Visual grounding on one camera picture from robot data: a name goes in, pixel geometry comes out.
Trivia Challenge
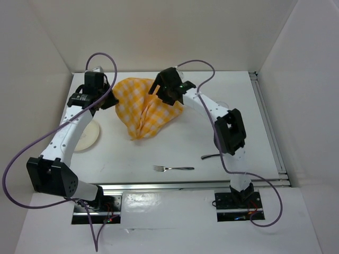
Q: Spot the yellow white checkered cloth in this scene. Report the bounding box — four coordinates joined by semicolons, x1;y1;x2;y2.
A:
112;78;184;140

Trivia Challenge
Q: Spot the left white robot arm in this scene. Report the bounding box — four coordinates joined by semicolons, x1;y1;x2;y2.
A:
26;67;119;211

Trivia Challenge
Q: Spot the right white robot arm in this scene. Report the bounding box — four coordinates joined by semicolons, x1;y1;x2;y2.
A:
148;67;254;207

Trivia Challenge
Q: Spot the cream round plate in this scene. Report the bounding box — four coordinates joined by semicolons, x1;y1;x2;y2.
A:
75;120;100;152

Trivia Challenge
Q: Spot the silver fork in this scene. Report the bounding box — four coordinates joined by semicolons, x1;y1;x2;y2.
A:
153;165;195;172

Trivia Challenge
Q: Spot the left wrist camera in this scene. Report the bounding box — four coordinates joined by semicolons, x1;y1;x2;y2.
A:
92;66;104;72

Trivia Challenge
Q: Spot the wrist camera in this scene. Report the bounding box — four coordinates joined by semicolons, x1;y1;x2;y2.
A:
175;66;184;80
92;66;104;72

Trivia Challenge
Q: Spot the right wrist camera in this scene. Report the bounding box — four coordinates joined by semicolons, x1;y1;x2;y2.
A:
175;66;184;80

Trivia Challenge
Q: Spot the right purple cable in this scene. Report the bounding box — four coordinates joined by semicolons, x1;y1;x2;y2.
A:
175;59;283;228

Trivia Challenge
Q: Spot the purple cable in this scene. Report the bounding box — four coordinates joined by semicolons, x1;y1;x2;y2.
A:
175;59;283;228
2;52;118;252

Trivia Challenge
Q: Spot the black handled table knife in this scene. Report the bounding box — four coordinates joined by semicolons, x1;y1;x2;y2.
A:
201;153;220;160

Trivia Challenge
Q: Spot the front aluminium rail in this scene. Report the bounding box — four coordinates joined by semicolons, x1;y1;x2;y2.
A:
87;180;291;194

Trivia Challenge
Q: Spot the aluminium rail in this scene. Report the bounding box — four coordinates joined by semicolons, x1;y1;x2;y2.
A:
87;180;291;194
248;72;291;186

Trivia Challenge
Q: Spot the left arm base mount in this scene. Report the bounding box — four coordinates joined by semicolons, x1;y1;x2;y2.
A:
72;194;122;225

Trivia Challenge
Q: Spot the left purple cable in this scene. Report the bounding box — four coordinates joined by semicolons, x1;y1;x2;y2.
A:
2;52;118;252

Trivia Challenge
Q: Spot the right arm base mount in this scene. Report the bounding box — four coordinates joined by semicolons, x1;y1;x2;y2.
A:
211;192;265;222

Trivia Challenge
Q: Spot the right side aluminium rail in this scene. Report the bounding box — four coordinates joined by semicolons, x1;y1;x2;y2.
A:
248;72;291;186

